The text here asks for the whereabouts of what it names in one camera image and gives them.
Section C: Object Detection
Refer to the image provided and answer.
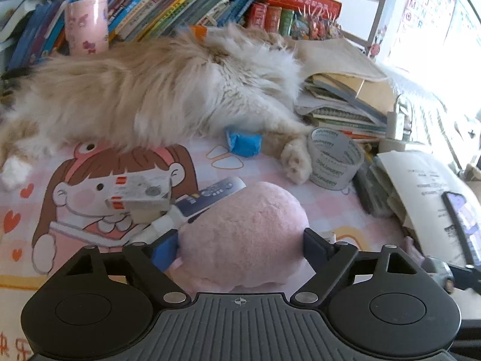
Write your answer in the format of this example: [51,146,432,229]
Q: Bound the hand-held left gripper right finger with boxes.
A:
[290,227,433,308]

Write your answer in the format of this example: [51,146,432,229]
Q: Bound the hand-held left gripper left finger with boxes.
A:
[49,229,191,308]

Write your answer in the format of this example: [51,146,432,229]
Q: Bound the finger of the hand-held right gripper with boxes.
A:
[449,264,481,292]

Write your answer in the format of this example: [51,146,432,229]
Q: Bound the grey toy car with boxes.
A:
[423,256,456,295]

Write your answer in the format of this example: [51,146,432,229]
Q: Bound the pink plush pig toy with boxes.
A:
[165,181,311,294]

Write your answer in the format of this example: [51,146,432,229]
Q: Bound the black smartphone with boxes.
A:
[441,191,481,266]

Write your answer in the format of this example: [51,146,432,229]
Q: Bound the white box with red label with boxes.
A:
[104,171,174,221]

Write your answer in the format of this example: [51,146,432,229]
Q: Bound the white and blue remote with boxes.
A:
[130,177,247,245]

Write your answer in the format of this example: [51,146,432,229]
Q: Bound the clear tape roll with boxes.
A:
[307,127,366,192]

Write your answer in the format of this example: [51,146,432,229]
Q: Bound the white paper sheets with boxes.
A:
[372,150,481,267]

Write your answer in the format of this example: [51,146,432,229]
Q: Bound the printed cartoon desk mat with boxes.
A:
[0,131,421,361]

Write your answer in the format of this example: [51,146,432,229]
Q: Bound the white plug adapter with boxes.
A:
[379,96,414,155]

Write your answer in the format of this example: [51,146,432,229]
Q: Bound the fluffy cream cat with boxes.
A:
[0,23,312,192]

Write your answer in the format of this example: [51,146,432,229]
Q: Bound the row of small colourful books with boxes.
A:
[246,2,342,40]

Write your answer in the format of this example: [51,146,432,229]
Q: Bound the pink printed cup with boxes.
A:
[65,0,110,56]

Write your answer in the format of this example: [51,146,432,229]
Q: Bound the row of leaning blue books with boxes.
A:
[0,0,264,72]

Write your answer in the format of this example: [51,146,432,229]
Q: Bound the white bookshelf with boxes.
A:
[0,0,403,59]

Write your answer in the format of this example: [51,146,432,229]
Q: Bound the wall poster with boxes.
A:
[400,0,467,46]

